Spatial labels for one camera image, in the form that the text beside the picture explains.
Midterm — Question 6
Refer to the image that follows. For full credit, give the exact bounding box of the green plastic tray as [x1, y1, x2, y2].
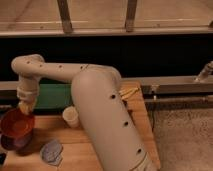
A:
[36, 84, 72, 110]

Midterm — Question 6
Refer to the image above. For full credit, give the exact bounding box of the grey crumpled cloth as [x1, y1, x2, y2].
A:
[40, 139, 63, 166]

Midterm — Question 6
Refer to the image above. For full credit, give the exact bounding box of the red-orange bowl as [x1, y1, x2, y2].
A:
[0, 108, 35, 138]

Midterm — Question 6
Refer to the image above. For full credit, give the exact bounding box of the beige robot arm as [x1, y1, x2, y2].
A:
[11, 54, 157, 171]

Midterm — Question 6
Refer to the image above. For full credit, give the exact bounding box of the metal rail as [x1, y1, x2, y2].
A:
[122, 75, 213, 97]

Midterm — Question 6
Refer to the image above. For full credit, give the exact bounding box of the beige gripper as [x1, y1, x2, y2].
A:
[17, 78, 39, 115]

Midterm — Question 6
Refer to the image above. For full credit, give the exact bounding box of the white cylindrical cup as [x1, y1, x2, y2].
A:
[62, 106, 79, 128]

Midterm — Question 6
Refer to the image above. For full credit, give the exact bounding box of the purple bowl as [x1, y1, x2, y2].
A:
[0, 132, 33, 151]

